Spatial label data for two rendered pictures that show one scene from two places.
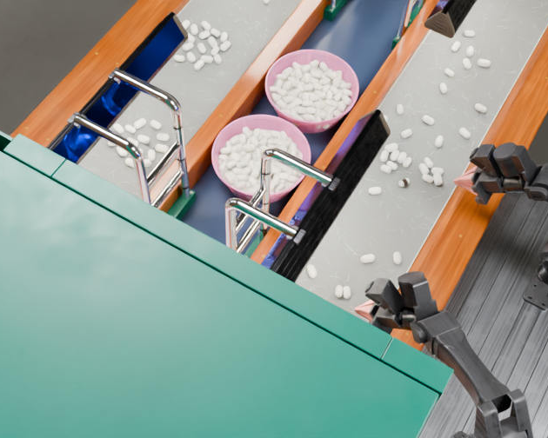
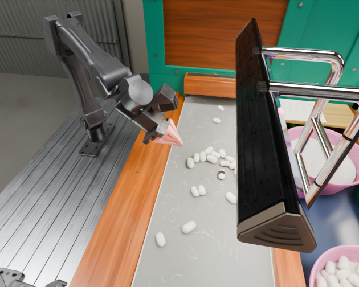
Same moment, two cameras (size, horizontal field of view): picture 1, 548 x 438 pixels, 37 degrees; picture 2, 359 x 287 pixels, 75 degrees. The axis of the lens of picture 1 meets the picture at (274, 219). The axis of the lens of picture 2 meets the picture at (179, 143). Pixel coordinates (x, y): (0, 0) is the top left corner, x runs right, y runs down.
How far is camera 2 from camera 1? 1.81 m
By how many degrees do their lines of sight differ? 77
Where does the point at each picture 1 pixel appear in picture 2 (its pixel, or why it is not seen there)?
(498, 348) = (58, 217)
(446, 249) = (107, 263)
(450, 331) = (101, 60)
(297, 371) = not seen: outside the picture
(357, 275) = (192, 212)
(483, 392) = (76, 21)
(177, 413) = not seen: outside the picture
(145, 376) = not seen: outside the picture
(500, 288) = (47, 278)
